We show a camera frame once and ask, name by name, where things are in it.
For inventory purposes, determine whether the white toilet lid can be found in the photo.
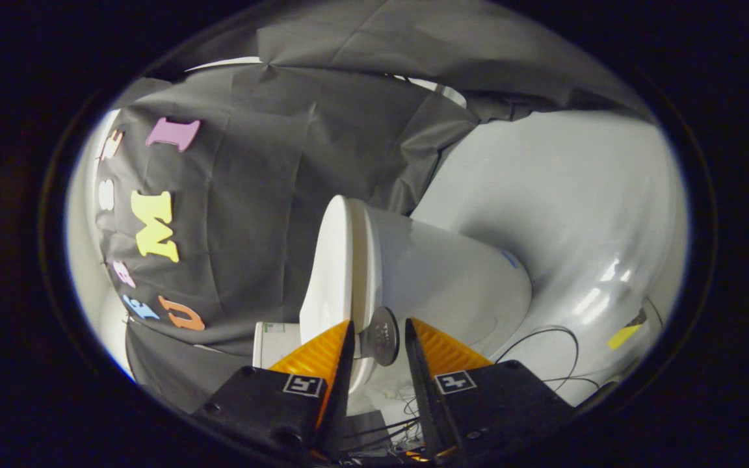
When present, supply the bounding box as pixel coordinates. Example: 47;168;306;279
300;195;385;397

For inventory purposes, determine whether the thin black cable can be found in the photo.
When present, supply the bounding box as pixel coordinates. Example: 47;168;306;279
495;325;609;394

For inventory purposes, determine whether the black backdrop cloth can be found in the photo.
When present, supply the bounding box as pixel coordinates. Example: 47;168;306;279
95;0;655;413

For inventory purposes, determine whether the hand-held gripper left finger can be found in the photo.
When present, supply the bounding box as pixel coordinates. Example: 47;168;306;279
192;318;357;463

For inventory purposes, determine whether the yellow tape strip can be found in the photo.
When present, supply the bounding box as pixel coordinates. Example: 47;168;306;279
607;323;643;352

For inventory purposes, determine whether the grey lid lifter handle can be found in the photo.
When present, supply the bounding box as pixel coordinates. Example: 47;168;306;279
356;306;401;367

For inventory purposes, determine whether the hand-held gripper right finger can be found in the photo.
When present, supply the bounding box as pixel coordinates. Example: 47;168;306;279
404;317;575;463

